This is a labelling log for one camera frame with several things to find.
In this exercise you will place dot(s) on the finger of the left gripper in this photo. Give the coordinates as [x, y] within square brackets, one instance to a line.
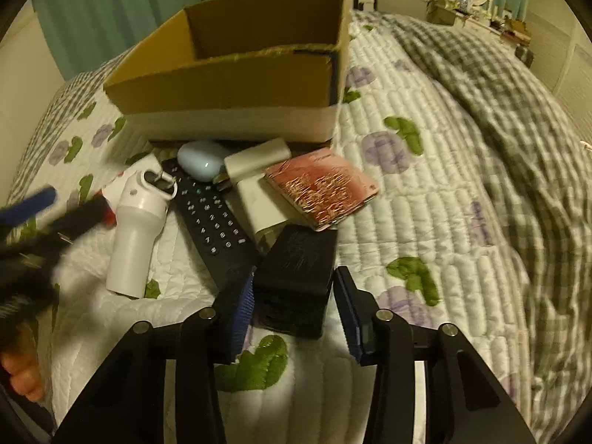
[65, 230]
[20, 212]

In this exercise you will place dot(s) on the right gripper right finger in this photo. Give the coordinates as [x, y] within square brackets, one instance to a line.
[356, 309]

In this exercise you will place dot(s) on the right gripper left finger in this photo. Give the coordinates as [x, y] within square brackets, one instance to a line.
[234, 308]

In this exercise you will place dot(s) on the black rectangular box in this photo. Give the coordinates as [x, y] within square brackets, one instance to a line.
[293, 284]

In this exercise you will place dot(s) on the black remote control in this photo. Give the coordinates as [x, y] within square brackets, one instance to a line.
[225, 248]

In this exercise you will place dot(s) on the person's hand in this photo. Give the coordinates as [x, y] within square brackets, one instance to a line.
[19, 359]

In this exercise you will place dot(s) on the white floral quilted mat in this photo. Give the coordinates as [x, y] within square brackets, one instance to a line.
[429, 246]

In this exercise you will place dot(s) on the light blue earbuds case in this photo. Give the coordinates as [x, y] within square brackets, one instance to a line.
[203, 160]

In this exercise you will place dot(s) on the brown cardboard box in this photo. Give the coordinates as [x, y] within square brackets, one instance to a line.
[249, 70]

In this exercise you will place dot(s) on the grey checkered duvet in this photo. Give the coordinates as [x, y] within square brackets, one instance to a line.
[538, 178]

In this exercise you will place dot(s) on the white dressing table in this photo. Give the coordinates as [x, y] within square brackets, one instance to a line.
[483, 26]

